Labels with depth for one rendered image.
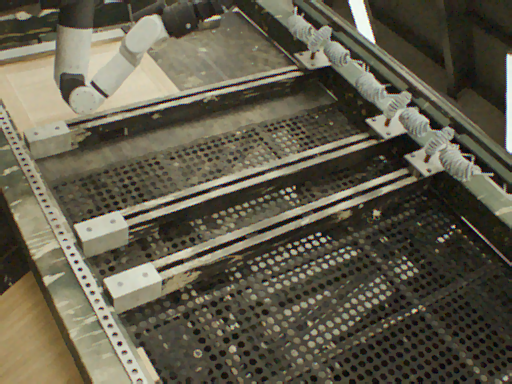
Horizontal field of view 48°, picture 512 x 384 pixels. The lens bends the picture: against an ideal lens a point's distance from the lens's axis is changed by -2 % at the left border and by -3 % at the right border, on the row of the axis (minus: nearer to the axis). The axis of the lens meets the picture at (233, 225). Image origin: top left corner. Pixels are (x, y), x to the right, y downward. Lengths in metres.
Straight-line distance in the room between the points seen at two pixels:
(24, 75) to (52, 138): 0.42
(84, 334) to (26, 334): 0.44
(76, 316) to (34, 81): 0.98
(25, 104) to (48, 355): 0.81
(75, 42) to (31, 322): 0.79
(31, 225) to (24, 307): 0.33
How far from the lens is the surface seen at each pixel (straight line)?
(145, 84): 2.10
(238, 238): 1.54
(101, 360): 1.33
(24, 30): 2.46
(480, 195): 1.89
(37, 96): 2.05
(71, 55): 1.60
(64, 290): 1.44
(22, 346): 1.78
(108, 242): 1.54
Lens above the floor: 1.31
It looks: 3 degrees down
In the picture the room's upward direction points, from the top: 51 degrees clockwise
